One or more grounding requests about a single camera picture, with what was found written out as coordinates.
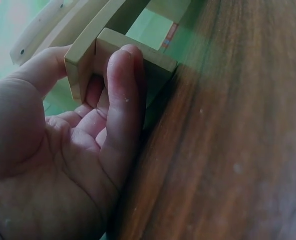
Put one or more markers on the person's left hand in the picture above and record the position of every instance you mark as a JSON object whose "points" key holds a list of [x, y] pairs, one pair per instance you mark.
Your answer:
{"points": [[37, 162]]}

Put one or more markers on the person's left thumb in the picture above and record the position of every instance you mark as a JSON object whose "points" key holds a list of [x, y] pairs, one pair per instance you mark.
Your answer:
{"points": [[41, 67]]}

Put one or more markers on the person's left fingers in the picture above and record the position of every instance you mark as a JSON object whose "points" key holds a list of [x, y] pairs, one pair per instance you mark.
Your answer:
{"points": [[95, 92]]}

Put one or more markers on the long light wooden slat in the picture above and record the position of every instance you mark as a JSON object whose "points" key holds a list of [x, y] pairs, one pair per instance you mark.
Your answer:
{"points": [[78, 62]]}

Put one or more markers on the light wooden block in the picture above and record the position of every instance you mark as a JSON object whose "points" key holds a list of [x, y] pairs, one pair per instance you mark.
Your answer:
{"points": [[157, 67]]}

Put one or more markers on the curved wooden piece with holes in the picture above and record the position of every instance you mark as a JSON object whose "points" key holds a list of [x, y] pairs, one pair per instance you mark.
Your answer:
{"points": [[35, 32]]}

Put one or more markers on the light wooden panel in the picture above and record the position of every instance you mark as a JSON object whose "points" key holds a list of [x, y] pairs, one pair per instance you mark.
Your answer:
{"points": [[70, 27]]}

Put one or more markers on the pale box with red label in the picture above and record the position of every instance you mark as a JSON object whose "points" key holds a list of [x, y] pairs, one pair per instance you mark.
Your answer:
{"points": [[150, 31]]}

